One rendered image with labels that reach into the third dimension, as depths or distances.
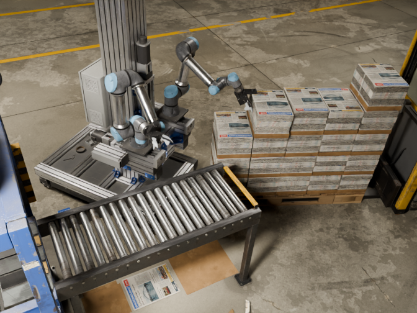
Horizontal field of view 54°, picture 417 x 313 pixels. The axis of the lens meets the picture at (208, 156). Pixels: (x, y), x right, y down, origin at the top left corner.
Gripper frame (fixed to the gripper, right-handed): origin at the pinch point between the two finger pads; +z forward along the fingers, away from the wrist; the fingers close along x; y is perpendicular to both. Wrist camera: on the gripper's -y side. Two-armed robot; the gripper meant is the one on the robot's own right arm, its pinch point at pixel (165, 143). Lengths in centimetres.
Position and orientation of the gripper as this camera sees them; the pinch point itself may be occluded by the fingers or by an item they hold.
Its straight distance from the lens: 255.6
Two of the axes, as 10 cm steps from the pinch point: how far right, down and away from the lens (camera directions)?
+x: -7.7, 2.6, -5.9
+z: 6.2, 5.3, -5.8
